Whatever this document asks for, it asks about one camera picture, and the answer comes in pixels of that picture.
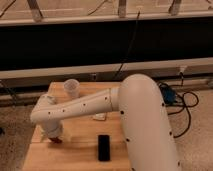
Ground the blue power adapter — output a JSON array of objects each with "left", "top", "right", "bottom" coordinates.
[{"left": 161, "top": 88, "right": 175, "bottom": 104}]

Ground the white sponge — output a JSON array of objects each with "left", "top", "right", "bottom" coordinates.
[{"left": 92, "top": 113, "right": 107, "bottom": 121}]

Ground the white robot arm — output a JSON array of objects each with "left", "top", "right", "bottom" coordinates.
[{"left": 30, "top": 74, "right": 182, "bottom": 171}]

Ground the wooden cutting board table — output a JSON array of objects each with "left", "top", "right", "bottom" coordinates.
[{"left": 21, "top": 81, "right": 134, "bottom": 171}]

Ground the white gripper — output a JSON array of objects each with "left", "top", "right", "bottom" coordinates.
[{"left": 40, "top": 121, "right": 63, "bottom": 138}]

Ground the black hanging cable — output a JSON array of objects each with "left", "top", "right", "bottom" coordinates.
[{"left": 112, "top": 10, "right": 141, "bottom": 81}]

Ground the black floor cable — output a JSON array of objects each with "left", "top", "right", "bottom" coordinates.
[{"left": 156, "top": 81, "right": 200, "bottom": 139}]

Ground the black smartphone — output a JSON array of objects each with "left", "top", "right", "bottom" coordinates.
[{"left": 98, "top": 135, "right": 110, "bottom": 161}]

